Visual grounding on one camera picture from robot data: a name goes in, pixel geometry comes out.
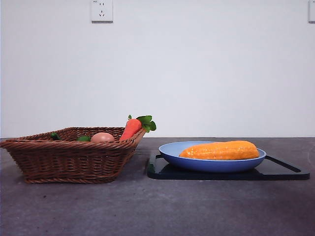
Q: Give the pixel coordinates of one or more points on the orange-yellow corn cob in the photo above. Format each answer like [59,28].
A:
[221,150]

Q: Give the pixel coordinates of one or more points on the blue round plate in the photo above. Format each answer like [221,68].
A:
[211,165]

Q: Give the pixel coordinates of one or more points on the brown wicker basket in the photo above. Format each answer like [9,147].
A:
[61,159]

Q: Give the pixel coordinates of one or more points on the orange carrot with green leaves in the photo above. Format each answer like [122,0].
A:
[131,127]

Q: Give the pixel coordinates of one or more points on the brown egg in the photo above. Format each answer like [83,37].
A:
[103,137]

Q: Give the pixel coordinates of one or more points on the green leafy vegetable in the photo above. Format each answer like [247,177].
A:
[83,138]

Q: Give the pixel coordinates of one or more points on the black flat tray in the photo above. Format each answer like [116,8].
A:
[221,176]

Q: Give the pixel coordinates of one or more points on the white wall socket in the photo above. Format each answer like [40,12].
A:
[102,11]

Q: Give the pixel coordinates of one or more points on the white wall plate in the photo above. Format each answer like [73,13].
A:
[312,11]

